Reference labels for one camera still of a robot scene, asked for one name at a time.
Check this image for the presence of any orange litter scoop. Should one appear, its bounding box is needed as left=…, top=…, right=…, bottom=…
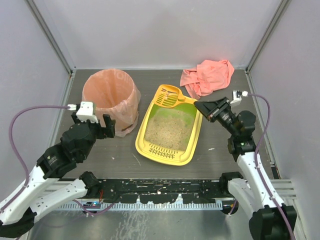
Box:
left=152, top=84, right=196, bottom=108

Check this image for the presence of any yellow green litter box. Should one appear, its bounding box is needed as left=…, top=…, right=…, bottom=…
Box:
left=135, top=100, right=202, bottom=166

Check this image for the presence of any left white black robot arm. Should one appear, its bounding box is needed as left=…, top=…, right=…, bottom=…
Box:
left=0, top=114, right=116, bottom=239

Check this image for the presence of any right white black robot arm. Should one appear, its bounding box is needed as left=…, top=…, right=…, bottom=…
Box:
left=194, top=97, right=297, bottom=240

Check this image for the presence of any cat litter sand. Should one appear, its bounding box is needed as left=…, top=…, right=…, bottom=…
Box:
left=144, top=108, right=195, bottom=151

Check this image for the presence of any pink cloth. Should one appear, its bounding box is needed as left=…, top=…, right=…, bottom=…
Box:
left=179, top=60, right=235, bottom=100

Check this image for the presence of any bin with pink liner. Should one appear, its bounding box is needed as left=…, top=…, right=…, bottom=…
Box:
left=82, top=69, right=141, bottom=138

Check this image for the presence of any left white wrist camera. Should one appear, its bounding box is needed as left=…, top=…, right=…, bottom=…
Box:
left=67, top=101, right=99, bottom=124

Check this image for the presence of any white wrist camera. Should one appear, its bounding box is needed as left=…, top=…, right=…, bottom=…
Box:
left=230, top=90, right=249, bottom=107
left=67, top=101, right=99, bottom=124

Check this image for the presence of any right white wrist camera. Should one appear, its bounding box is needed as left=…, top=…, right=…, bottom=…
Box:
left=230, top=90, right=249, bottom=107

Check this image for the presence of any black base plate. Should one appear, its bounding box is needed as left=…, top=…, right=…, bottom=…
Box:
left=83, top=178, right=234, bottom=204

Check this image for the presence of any white slotted cable duct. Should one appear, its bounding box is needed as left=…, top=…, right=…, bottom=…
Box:
left=58, top=200, right=223, bottom=211

